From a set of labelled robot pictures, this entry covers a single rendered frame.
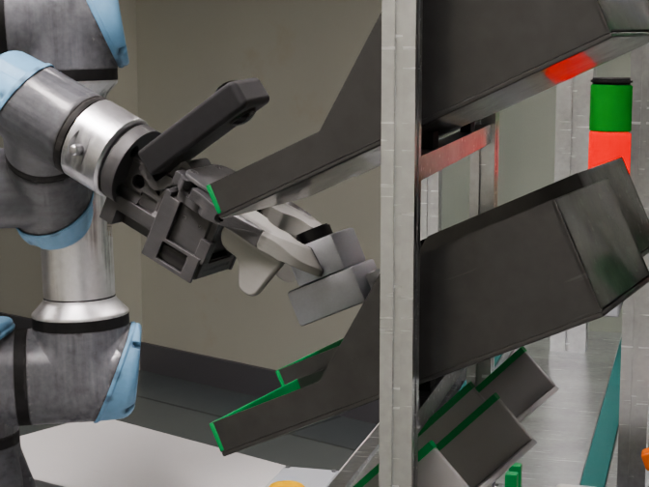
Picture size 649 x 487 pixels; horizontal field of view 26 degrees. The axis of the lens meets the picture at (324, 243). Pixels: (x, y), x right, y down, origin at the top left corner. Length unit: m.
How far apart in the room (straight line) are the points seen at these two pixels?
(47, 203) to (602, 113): 0.59
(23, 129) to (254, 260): 0.24
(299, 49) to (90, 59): 3.73
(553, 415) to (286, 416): 1.17
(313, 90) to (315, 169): 4.43
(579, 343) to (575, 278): 1.62
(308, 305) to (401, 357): 0.30
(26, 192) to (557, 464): 0.84
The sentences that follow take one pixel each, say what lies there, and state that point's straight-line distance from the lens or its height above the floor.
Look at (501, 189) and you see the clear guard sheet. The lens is 2.71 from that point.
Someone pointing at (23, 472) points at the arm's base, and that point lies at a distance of 1.76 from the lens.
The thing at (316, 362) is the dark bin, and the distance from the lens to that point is 1.07.
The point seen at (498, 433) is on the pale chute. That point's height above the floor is 1.19.
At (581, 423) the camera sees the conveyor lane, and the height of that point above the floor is 0.92.
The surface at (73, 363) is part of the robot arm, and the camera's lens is 1.67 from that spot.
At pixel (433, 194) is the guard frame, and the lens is 2.20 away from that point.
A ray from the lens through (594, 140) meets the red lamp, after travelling 1.52.
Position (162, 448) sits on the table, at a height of 0.86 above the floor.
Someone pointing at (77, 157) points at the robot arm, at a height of 1.36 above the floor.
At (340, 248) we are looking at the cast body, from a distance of 1.11.
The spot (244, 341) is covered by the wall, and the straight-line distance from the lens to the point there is 5.69.
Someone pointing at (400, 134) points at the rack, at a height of 1.41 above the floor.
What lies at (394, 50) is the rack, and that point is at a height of 1.46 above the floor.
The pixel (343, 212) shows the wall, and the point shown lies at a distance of 5.25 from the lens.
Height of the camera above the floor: 1.47
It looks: 9 degrees down
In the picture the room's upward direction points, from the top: straight up
